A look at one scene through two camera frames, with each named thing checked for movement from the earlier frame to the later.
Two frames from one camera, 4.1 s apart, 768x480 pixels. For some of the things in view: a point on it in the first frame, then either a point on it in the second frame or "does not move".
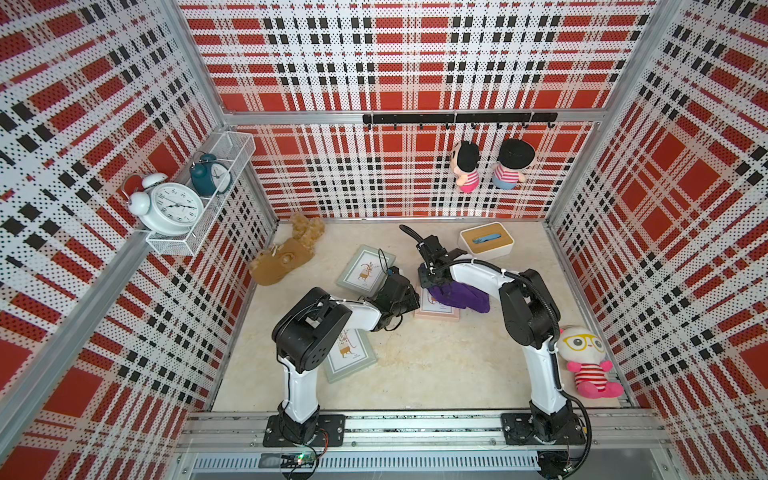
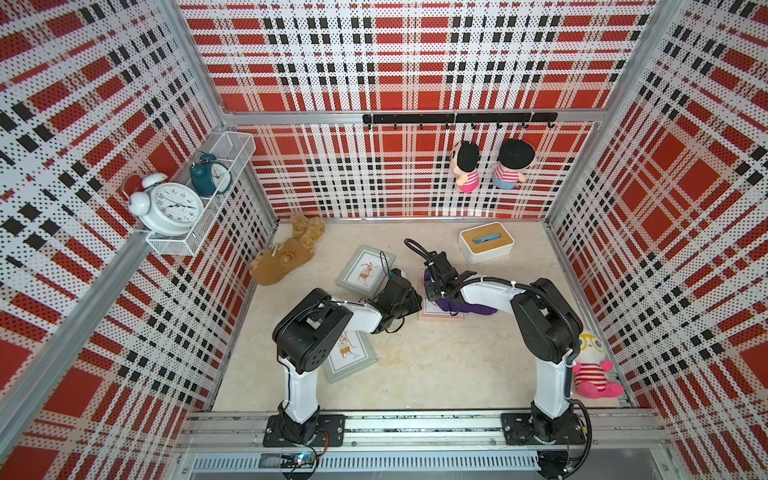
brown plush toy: x=275 y=263 does not move
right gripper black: x=425 y=283 to x=431 y=296
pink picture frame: x=432 y=310 does not move
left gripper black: x=413 y=298 does not move
